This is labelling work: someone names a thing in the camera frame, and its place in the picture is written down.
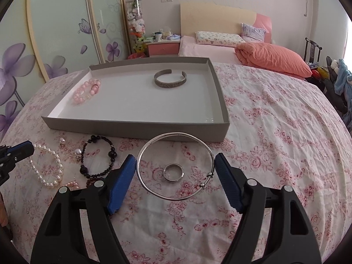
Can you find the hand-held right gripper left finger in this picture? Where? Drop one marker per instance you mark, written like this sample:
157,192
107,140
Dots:
122,184

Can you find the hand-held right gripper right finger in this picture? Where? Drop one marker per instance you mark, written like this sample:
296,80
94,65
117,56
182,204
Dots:
228,181

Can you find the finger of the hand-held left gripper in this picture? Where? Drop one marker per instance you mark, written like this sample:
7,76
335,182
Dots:
7,170
24,146

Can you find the large silver bangle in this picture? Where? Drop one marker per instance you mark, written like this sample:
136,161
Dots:
209,176

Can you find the grey cardboard tray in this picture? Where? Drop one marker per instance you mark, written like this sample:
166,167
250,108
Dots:
137,101

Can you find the pearl earring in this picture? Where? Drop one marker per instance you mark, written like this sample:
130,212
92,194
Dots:
78,152
62,141

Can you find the small pink beads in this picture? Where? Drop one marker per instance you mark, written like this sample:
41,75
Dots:
72,184

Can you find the pink floral bed sheet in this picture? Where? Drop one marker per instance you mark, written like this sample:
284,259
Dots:
275,143

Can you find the floral sliding door wardrobe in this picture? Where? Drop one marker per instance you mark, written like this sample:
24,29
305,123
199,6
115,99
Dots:
55,33

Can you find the folded orange quilt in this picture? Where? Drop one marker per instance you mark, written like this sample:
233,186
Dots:
272,56

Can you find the pink nightstand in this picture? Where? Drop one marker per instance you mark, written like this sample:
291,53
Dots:
162,49

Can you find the colourful plush toys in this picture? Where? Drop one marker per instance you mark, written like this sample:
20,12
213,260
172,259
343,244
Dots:
320,71

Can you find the white patterned pillow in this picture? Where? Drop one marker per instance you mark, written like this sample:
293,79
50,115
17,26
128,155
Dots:
220,38

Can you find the purple patterned pillow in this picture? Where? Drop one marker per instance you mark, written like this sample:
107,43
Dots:
253,33

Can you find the blue white packet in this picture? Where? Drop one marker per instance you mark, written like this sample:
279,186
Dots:
172,36

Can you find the blue clothing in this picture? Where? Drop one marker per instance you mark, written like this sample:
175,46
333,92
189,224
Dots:
343,77

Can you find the dark wooden chair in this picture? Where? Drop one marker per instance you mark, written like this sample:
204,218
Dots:
312,49

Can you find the white plush toy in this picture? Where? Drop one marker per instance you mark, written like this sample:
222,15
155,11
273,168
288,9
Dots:
334,64

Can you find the clear tube of plush toys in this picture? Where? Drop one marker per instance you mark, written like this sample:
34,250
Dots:
136,22

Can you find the beige pink headboard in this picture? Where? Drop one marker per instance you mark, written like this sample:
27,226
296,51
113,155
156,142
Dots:
214,16

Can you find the air conditioner pipe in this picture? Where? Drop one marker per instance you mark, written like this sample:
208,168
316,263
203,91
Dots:
306,1

